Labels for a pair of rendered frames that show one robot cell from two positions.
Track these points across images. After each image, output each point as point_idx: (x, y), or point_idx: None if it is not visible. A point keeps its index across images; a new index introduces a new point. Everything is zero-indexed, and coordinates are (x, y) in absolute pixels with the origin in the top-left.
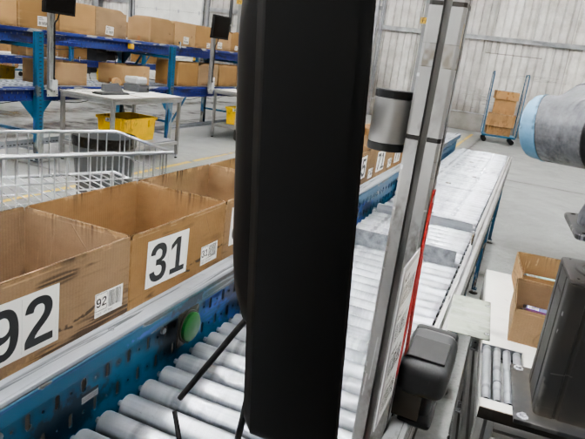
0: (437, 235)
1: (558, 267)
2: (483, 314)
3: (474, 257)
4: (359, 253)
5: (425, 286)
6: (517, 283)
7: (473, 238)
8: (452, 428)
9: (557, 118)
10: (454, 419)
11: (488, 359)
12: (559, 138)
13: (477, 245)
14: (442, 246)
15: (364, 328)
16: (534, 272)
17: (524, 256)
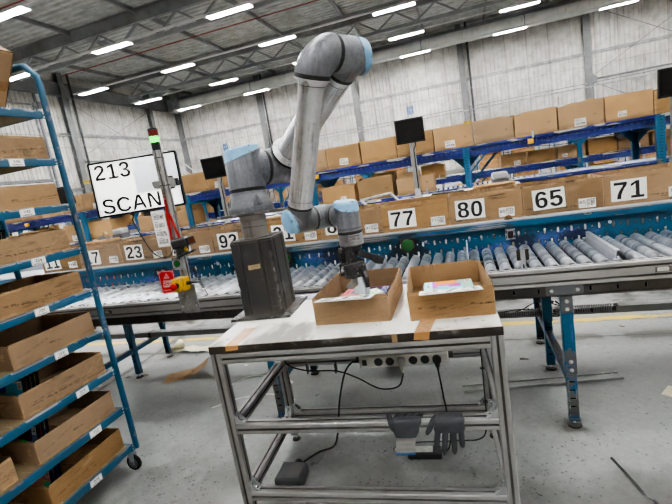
0: (560, 257)
1: (483, 275)
2: None
3: (513, 271)
4: (446, 257)
5: (405, 273)
6: (386, 268)
7: (516, 253)
8: (452, 403)
9: None
10: (466, 403)
11: (312, 294)
12: None
13: (563, 267)
14: (518, 262)
15: (326, 276)
16: (481, 279)
17: (478, 264)
